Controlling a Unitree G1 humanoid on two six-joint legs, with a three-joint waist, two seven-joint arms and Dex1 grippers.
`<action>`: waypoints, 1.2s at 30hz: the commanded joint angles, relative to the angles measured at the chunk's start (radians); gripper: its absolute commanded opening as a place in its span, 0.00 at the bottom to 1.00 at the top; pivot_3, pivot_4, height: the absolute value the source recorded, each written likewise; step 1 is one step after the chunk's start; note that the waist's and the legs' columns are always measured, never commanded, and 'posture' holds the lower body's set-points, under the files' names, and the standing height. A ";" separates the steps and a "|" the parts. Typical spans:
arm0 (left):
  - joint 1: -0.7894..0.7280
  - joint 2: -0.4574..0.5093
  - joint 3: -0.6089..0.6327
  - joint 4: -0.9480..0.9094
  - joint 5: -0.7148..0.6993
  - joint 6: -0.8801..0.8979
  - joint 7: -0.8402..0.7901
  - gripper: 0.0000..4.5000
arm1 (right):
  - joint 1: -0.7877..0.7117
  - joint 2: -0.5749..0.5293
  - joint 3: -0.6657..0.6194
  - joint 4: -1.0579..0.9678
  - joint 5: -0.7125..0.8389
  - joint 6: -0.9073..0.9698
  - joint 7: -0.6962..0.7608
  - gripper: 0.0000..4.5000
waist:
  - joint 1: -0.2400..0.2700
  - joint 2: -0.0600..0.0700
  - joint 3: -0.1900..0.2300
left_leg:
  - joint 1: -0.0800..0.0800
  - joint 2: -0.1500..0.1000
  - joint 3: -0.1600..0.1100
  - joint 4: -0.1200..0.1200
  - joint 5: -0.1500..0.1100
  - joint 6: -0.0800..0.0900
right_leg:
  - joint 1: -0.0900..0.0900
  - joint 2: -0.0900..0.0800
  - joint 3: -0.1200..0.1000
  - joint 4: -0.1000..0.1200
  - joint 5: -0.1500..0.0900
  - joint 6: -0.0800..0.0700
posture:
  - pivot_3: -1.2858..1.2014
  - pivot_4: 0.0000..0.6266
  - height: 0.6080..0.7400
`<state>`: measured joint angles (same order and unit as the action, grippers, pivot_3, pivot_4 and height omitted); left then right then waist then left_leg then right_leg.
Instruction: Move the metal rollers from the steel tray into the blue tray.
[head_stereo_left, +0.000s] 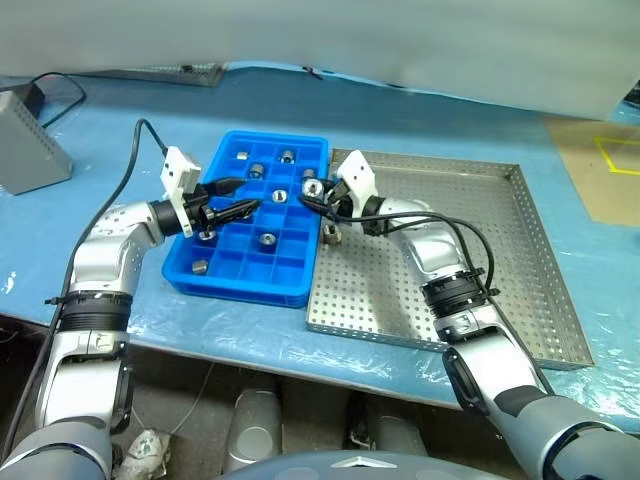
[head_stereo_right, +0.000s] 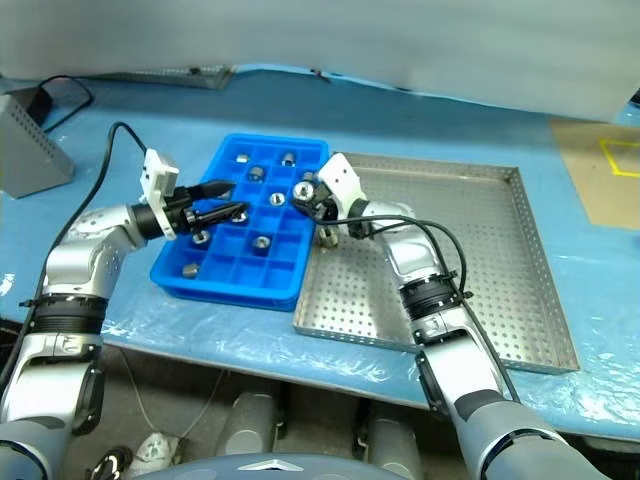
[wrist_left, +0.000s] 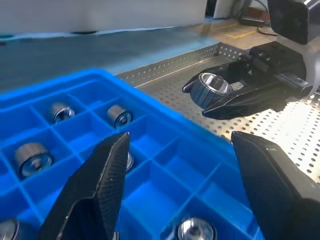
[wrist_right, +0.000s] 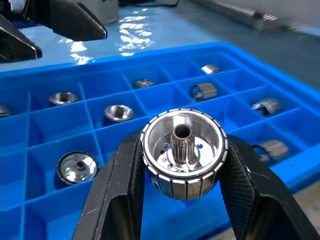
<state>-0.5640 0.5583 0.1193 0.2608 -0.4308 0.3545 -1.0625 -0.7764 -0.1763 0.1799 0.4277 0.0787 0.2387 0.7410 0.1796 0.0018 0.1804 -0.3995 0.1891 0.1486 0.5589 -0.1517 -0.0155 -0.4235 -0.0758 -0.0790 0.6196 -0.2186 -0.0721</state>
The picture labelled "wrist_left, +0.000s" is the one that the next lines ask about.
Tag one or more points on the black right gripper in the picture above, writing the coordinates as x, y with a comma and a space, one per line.
280, 60

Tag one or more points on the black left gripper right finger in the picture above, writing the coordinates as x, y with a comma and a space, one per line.
275, 200

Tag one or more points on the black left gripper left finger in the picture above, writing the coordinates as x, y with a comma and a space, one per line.
87, 200

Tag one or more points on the metal roller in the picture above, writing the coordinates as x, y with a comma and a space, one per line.
32, 160
61, 113
196, 230
120, 116
7, 231
130, 161
212, 82

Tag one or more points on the perforated steel tray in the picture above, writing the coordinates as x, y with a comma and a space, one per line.
162, 82

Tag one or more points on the blue plastic compartment tray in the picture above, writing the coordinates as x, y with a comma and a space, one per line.
170, 175

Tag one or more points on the brown cardboard sheet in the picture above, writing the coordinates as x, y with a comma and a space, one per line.
250, 41

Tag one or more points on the blue plastic table cover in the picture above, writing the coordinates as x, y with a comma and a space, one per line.
75, 55

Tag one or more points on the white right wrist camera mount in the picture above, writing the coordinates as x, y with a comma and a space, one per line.
312, 65

